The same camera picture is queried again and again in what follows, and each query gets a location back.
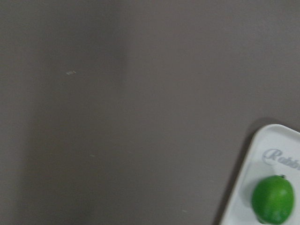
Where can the green lime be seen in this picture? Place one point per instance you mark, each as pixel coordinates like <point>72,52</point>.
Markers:
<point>273,200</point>

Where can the white rabbit tray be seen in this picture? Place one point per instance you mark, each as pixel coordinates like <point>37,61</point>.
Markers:
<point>274,150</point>

